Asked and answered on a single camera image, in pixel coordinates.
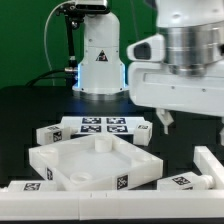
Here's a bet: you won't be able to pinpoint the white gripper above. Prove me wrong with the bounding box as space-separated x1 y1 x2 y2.
128 61 224 146

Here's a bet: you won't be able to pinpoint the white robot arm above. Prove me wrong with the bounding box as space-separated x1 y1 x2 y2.
75 0 224 125

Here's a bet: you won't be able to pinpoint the white square tabletop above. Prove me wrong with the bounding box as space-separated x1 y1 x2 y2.
29 134 163 191

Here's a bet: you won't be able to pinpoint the white obstacle fence right bar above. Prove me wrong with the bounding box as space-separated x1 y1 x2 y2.
193 146 224 190

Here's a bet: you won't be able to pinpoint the white obstacle fence bar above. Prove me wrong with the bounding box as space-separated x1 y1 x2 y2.
0 190 224 221
193 146 224 190

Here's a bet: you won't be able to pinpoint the white obstacle fence front bar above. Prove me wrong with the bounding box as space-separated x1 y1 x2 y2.
0 190 224 221

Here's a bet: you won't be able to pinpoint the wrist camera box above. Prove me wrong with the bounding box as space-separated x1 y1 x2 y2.
126 34 165 62

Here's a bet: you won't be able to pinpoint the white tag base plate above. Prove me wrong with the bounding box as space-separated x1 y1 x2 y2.
61 116 144 135

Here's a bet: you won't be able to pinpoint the black cables on table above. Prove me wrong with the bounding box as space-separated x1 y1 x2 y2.
25 69 79 88

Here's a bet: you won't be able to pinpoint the black camera stand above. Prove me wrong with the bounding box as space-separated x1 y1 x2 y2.
56 2 84 83

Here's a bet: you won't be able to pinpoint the white camera cable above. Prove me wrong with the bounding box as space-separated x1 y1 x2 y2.
43 0 76 87

